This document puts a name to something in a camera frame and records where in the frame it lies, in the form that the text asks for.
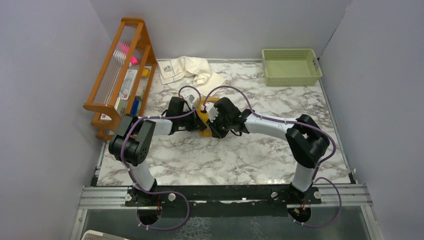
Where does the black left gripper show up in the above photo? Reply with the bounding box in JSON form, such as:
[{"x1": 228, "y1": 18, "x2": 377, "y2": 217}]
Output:
[{"x1": 177, "y1": 106, "x2": 206, "y2": 131}]

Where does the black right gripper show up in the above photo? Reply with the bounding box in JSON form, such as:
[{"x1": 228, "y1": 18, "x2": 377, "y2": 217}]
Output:
[{"x1": 206, "y1": 112, "x2": 232, "y2": 139}]

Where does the yellow brown bear towel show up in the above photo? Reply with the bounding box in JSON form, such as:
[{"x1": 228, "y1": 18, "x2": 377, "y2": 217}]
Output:
[{"x1": 194, "y1": 97, "x2": 212, "y2": 137}]

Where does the cream white towel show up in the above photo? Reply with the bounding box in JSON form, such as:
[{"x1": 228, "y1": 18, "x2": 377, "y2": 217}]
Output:
[{"x1": 158, "y1": 56, "x2": 226, "y2": 92}]

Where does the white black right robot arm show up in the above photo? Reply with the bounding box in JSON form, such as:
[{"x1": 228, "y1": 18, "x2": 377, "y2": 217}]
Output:
[{"x1": 200, "y1": 97, "x2": 330, "y2": 204}]

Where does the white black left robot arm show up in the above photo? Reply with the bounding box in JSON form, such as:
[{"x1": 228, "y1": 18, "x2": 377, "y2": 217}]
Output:
[{"x1": 108, "y1": 96, "x2": 207, "y2": 206}]

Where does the blue item in rack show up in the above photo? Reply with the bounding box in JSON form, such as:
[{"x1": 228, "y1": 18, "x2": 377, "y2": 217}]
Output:
[{"x1": 130, "y1": 98, "x2": 140, "y2": 116}]

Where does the wooden rack with rods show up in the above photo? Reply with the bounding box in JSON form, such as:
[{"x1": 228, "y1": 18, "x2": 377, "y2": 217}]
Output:
[{"x1": 83, "y1": 17, "x2": 158, "y2": 141}]

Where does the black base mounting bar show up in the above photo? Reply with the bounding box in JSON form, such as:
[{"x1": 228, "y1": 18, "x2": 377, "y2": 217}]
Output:
[{"x1": 124, "y1": 184, "x2": 322, "y2": 218}]

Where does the green perforated plastic basket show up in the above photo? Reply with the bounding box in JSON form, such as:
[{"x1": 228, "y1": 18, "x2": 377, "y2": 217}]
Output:
[{"x1": 261, "y1": 48, "x2": 323, "y2": 87}]

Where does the white tray corner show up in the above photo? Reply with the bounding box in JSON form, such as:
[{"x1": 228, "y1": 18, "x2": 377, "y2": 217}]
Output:
[{"x1": 81, "y1": 230, "x2": 128, "y2": 240}]

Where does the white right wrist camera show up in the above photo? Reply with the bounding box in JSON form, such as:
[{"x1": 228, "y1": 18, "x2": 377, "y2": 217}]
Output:
[{"x1": 204, "y1": 102, "x2": 219, "y2": 123}]

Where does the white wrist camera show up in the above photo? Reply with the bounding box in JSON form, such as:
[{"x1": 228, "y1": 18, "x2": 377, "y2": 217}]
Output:
[
  {"x1": 184, "y1": 94, "x2": 197, "y2": 111},
  {"x1": 204, "y1": 102, "x2": 219, "y2": 123}
]

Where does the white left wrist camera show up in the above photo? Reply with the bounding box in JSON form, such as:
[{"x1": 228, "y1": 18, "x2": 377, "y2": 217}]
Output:
[{"x1": 184, "y1": 94, "x2": 197, "y2": 111}]

